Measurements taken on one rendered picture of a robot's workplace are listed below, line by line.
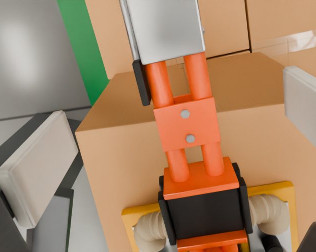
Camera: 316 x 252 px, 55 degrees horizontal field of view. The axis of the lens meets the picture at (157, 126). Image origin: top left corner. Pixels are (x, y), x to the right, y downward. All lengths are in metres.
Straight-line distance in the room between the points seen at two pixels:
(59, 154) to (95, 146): 0.32
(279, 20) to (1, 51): 1.18
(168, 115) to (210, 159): 0.07
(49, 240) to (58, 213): 0.10
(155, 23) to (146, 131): 0.23
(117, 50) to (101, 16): 0.09
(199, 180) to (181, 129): 0.07
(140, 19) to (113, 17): 0.56
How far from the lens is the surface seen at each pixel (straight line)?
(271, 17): 0.87
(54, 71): 1.50
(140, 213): 0.53
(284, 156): 0.53
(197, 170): 0.37
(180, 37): 0.29
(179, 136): 0.32
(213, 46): 0.85
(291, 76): 0.17
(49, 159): 0.16
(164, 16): 0.29
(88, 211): 1.82
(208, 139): 0.32
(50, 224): 0.89
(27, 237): 0.89
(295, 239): 0.60
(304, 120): 0.17
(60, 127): 0.18
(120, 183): 0.53
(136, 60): 0.30
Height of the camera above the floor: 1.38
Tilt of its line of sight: 67 degrees down
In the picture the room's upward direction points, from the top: 175 degrees counter-clockwise
